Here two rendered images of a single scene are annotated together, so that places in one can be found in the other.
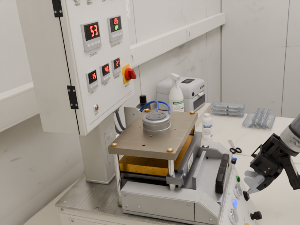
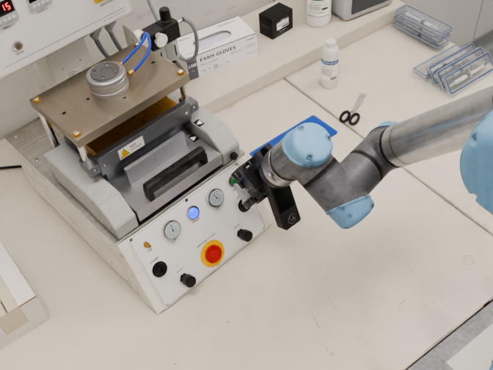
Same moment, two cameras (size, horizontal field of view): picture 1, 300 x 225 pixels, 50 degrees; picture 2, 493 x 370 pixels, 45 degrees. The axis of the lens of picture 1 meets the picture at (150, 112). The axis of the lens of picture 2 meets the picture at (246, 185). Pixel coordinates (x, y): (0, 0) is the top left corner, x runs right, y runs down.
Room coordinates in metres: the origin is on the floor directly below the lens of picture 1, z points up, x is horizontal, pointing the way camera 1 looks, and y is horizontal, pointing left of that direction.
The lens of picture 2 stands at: (0.12, -0.73, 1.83)
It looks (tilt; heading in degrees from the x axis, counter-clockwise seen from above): 47 degrees down; 30
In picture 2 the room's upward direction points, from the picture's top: 6 degrees counter-clockwise
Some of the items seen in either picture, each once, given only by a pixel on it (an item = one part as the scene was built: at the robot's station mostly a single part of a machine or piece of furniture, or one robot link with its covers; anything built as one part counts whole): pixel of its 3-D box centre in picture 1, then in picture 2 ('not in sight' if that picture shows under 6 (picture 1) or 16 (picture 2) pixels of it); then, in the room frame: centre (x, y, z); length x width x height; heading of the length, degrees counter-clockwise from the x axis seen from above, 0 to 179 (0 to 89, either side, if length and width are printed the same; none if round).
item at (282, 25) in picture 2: not in sight; (276, 20); (1.59, -0.05, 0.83); 0.09 x 0.06 x 0.07; 158
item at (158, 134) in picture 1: (149, 132); (111, 85); (0.87, 0.01, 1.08); 0.31 x 0.24 x 0.13; 159
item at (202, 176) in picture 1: (175, 172); (137, 147); (0.83, -0.06, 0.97); 0.30 x 0.22 x 0.08; 69
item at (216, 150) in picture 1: (194, 152); (195, 123); (0.95, -0.14, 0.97); 0.26 x 0.05 x 0.07; 69
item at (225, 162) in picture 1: (222, 171); (175, 172); (0.78, -0.19, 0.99); 0.15 x 0.02 x 0.04; 159
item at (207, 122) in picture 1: (207, 127); (329, 62); (1.45, -0.27, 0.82); 0.05 x 0.05 x 0.14
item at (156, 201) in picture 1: (169, 203); (89, 189); (0.69, -0.03, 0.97); 0.25 x 0.05 x 0.07; 69
